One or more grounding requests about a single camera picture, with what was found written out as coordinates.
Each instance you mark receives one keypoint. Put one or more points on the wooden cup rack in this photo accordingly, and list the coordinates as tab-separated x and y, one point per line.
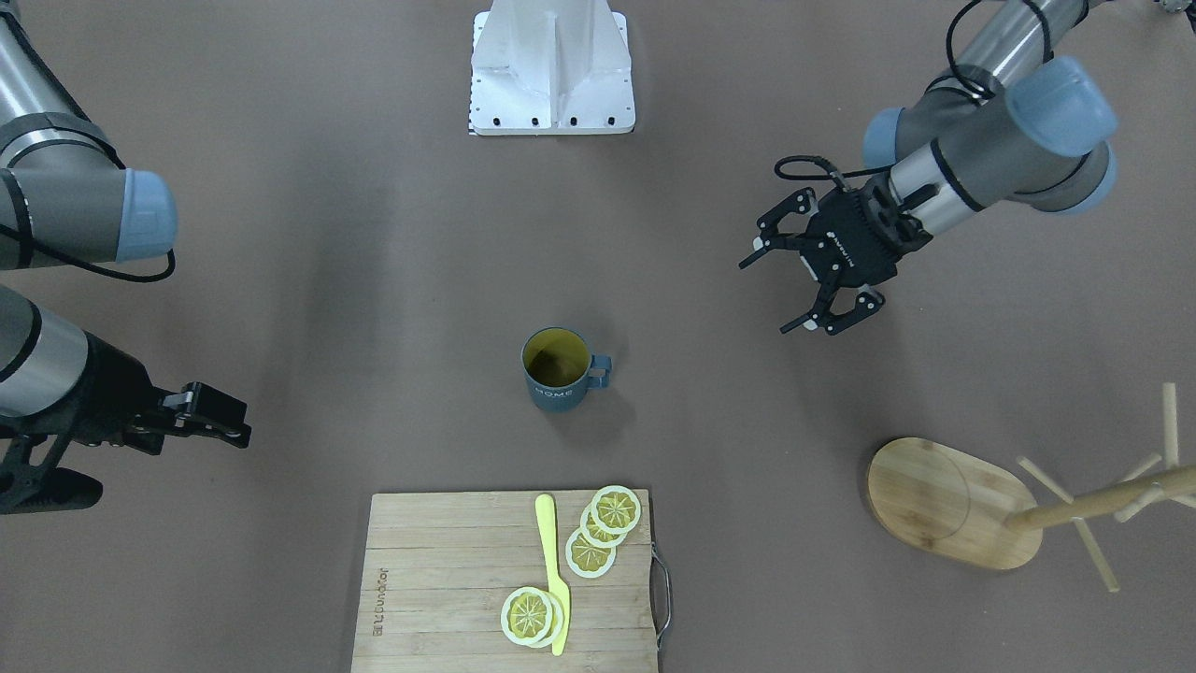
949	503

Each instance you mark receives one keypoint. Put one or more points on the lemon slice far end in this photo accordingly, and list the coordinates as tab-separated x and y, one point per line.
586	560

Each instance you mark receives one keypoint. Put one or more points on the lemon slice near handle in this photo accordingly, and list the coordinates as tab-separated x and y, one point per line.
616	509

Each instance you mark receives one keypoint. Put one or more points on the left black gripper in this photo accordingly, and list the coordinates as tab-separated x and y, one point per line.
844	244

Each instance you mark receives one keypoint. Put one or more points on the white central pillar mount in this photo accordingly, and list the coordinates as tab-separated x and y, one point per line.
551	68

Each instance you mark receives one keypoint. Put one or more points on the dark blue HOME mug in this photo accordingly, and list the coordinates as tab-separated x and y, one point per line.
560	368

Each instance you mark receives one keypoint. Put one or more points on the bamboo cutting board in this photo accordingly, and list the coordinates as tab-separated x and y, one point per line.
437	568

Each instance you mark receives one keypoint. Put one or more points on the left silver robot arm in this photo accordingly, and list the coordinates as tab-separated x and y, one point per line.
1008	120

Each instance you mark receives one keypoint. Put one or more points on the lemon slice on knife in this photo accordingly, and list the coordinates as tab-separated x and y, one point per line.
532	618

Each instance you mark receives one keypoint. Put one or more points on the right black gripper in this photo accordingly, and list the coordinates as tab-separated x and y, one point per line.
114	385

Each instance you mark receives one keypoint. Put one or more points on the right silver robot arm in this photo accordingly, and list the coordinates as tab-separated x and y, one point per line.
70	201

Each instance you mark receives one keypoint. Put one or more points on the yellow plastic knife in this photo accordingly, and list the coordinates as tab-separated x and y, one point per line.
546	519

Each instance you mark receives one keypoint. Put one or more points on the lemon slice middle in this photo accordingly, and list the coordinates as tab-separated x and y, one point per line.
595	535

